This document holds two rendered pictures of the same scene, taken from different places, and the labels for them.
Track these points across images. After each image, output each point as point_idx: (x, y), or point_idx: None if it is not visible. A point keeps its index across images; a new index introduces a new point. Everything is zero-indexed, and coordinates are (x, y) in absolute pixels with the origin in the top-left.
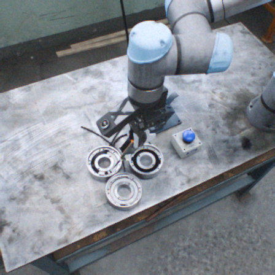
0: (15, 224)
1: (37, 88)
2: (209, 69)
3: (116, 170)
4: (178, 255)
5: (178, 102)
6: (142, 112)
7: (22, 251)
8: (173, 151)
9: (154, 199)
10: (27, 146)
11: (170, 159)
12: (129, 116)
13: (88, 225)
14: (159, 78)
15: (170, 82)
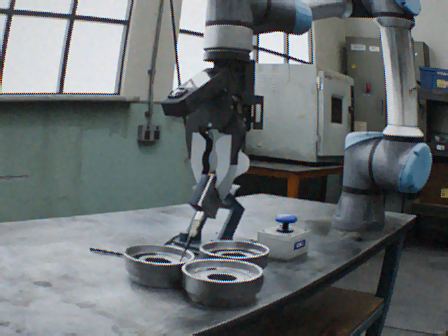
0: (18, 325)
1: (10, 225)
2: (297, 12)
3: (190, 259)
4: None
5: (235, 233)
6: (230, 80)
7: None
8: (269, 259)
9: (282, 291)
10: (12, 259)
11: (271, 264)
12: (215, 76)
13: (176, 327)
14: (250, 12)
15: (206, 224)
